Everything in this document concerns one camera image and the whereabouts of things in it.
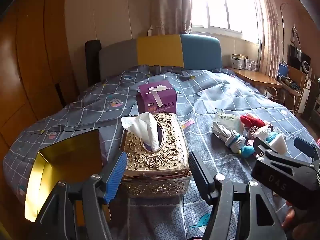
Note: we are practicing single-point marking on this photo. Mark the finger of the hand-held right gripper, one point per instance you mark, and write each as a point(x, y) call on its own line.
point(305, 147)
point(262, 145)

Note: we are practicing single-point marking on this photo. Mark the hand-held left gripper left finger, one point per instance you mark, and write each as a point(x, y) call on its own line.
point(116, 177)

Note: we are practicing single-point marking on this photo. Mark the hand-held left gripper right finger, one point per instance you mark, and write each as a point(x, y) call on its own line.
point(200, 173)

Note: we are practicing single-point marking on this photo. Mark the white wet wipes pack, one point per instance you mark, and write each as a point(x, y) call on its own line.
point(227, 118)

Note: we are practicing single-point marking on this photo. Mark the person's right hand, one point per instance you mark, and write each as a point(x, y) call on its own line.
point(291, 220)

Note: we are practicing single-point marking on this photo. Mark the brown satin scrunchie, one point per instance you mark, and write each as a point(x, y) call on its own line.
point(252, 132)

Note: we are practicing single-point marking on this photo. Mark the blue and pink plush toy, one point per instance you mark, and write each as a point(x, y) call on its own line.
point(246, 151)

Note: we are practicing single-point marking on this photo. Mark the red sock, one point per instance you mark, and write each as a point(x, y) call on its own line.
point(252, 121)

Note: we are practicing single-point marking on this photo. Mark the white sock roll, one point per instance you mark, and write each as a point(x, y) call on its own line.
point(233, 140)

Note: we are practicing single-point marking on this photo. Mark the gold ornate tissue box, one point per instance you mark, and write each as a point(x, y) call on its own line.
point(155, 162)

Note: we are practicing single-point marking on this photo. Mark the gold metal tin box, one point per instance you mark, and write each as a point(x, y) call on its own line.
point(70, 155)

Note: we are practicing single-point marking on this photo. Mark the white tissue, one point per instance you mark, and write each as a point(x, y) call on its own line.
point(142, 127)

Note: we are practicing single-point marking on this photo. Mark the dark patterned bundle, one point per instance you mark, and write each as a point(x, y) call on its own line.
point(290, 82)

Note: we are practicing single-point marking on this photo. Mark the wooden desk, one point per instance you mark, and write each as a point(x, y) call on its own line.
point(255, 77)

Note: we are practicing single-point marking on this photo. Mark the grey checked blanket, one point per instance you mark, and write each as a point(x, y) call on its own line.
point(205, 105)

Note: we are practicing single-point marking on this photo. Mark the blue folding chair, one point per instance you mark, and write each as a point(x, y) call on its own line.
point(282, 68)

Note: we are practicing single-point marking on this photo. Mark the white desk fan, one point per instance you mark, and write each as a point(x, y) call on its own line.
point(306, 67)

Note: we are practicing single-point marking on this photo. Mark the small white box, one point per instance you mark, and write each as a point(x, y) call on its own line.
point(253, 65)
point(247, 63)

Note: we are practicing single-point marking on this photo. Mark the purple cardboard box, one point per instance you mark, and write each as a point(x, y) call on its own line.
point(162, 97)

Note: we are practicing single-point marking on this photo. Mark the beige floral curtain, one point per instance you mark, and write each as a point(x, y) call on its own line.
point(170, 5)
point(270, 30)

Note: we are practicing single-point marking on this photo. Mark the grey yellow blue headboard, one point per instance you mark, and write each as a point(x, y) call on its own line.
point(160, 52)

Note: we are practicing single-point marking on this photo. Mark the brown wooden wardrobe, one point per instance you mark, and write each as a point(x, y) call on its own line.
point(30, 67)

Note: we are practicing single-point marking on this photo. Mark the window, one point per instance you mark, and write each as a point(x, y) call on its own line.
point(225, 5)

